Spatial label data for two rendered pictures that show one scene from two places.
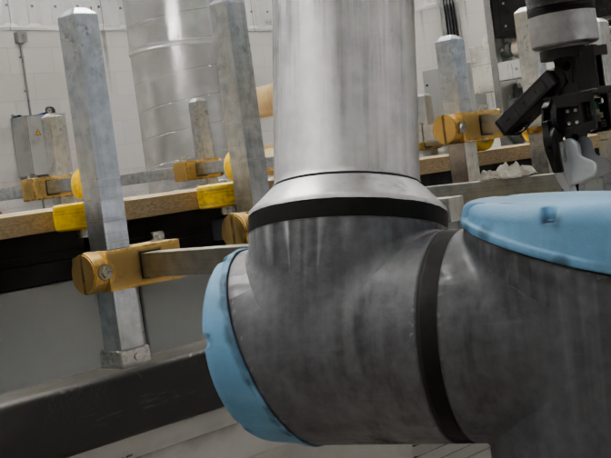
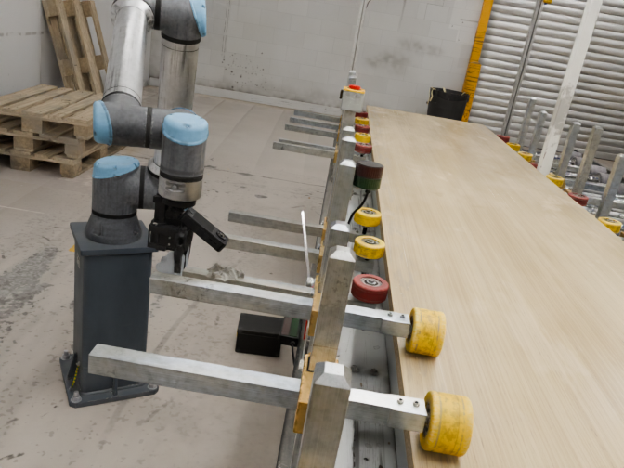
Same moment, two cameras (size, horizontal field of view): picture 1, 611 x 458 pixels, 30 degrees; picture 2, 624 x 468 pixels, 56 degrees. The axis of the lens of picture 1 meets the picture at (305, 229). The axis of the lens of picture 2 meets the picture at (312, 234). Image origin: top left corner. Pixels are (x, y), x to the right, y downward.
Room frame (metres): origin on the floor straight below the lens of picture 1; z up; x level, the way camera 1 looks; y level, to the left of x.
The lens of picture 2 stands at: (2.60, -0.98, 1.44)
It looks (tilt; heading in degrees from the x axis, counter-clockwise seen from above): 21 degrees down; 136
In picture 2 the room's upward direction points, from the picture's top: 10 degrees clockwise
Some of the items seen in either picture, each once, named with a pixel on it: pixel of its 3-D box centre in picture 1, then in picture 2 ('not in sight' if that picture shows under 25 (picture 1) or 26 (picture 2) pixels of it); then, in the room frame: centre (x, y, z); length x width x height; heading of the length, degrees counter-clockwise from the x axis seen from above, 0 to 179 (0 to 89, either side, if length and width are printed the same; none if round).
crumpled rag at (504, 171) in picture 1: (508, 169); (225, 270); (1.63, -0.30, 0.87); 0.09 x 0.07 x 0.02; 46
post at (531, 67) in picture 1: (541, 136); (315, 398); (2.12, -0.46, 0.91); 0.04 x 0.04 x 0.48; 46
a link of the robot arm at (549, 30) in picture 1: (565, 32); (179, 187); (1.55, -0.38, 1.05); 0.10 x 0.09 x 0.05; 136
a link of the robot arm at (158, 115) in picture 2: not in sight; (177, 131); (1.44, -0.34, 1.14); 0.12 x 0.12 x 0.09; 63
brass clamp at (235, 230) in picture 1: (268, 225); (328, 255); (1.59, 0.05, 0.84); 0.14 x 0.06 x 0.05; 136
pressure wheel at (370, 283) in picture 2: not in sight; (367, 302); (1.85, -0.07, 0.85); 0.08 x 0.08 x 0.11
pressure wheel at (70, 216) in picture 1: (88, 242); (365, 227); (1.50, 0.29, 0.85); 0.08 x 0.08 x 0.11
